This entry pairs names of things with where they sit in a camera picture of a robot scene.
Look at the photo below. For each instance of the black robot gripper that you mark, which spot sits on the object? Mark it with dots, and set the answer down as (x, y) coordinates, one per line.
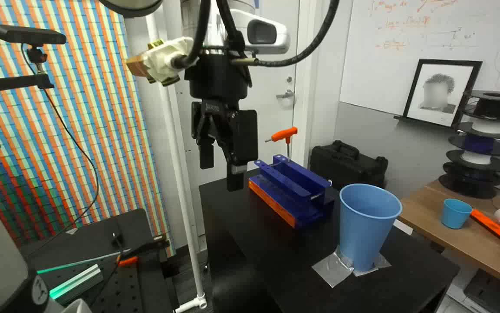
(217, 86)

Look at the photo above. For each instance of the orange handled T wrench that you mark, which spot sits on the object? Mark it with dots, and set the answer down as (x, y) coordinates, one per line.
(285, 136)

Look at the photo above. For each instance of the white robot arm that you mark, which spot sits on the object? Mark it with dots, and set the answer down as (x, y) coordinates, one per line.
(233, 46)

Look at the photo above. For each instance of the blue and orange toolbox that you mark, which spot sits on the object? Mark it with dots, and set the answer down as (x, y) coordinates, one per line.
(296, 193)

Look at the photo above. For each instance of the large blue plastic cup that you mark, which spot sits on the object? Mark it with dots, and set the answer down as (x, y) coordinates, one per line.
(367, 216)

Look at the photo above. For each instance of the small blue cup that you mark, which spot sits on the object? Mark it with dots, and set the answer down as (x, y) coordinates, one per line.
(455, 212)

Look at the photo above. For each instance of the black hard carrying case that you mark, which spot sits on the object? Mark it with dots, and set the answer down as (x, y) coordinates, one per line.
(344, 164)

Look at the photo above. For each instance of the white tripod pole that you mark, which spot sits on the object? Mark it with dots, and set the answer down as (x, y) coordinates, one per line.
(177, 157)

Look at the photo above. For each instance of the black optical breadboard table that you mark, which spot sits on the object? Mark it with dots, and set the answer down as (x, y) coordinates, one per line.
(113, 265)

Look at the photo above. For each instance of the wooden side table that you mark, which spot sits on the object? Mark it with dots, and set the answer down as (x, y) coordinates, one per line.
(476, 244)

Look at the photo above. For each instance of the framed portrait picture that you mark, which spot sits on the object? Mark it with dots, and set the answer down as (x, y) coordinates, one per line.
(440, 91)

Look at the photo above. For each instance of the stack of filament spools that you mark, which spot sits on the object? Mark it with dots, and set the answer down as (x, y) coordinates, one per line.
(473, 167)

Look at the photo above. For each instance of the orange utility knife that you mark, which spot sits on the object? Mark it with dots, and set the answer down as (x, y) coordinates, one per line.
(485, 221)

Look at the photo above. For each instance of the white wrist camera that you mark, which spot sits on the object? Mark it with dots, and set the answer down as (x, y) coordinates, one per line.
(157, 61)

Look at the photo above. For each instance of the black camera on stand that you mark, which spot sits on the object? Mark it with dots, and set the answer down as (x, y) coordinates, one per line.
(30, 35)

